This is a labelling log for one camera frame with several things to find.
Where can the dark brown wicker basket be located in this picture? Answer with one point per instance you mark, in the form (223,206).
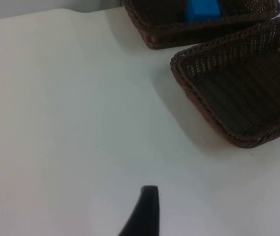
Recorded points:
(169,34)
(240,98)

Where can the blue cube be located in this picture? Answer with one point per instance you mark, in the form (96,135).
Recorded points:
(201,11)

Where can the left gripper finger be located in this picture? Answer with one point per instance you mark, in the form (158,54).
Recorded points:
(146,214)

